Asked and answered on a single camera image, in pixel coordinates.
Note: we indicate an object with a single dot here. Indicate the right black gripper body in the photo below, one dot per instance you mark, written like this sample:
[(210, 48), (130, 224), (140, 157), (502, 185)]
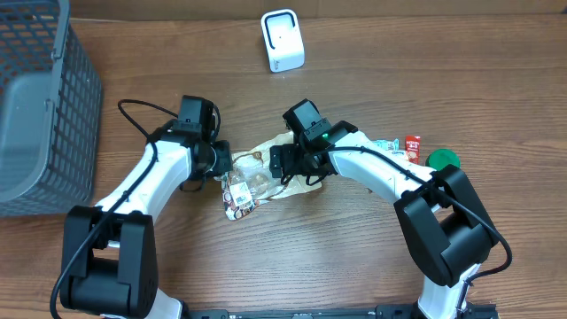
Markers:
[(296, 161)]

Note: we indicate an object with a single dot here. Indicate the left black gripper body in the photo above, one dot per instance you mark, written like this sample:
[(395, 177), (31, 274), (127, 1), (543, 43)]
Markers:
[(222, 156)]

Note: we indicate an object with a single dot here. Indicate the beige snack bag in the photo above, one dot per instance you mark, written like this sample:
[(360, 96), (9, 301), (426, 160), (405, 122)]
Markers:
[(250, 183)]

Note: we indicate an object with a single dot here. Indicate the teal wet wipes pack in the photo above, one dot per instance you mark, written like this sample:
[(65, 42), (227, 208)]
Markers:
[(388, 145)]

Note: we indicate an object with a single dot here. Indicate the red snack bar packet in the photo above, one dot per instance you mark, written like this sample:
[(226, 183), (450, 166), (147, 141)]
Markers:
[(412, 147)]

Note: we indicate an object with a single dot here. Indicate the orange small box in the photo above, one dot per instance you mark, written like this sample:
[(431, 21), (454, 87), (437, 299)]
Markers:
[(400, 154)]

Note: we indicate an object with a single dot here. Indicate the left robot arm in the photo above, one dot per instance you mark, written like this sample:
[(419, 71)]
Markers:
[(109, 260)]

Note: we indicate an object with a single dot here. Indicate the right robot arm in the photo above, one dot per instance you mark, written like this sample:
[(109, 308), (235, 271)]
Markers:
[(447, 230)]

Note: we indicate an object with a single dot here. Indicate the white barcode scanner stand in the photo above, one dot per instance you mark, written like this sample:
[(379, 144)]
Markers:
[(283, 40)]

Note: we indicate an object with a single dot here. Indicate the green lidded glass jar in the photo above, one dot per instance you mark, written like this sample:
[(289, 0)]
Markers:
[(440, 158)]

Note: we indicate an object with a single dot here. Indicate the grey plastic mesh basket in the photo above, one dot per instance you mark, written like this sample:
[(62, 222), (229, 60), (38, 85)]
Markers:
[(51, 102)]

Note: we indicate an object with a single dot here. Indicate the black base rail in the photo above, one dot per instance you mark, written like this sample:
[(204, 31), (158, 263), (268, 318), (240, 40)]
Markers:
[(305, 313)]

